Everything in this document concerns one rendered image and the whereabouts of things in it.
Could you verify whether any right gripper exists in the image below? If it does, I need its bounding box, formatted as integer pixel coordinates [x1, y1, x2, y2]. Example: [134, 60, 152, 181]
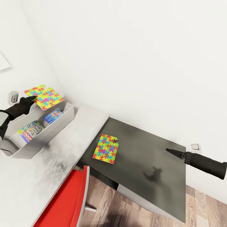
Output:
[166, 148, 212, 173]

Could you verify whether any board game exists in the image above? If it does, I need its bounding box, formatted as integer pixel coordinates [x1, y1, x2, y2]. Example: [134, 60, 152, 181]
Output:
[18, 120, 44, 143]
[43, 109, 63, 124]

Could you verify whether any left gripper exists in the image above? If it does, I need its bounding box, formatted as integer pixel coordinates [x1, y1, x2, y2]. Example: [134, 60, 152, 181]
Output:
[12, 96, 36, 115]

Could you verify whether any jigsaw puzzle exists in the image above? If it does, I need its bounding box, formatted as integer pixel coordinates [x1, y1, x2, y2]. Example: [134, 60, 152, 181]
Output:
[24, 85, 64, 111]
[92, 134, 118, 164]

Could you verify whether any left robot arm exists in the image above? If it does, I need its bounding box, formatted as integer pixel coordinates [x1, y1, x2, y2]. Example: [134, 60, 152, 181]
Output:
[0, 91, 36, 146]

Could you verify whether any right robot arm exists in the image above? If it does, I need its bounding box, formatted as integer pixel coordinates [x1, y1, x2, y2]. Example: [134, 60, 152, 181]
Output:
[166, 144, 227, 180]

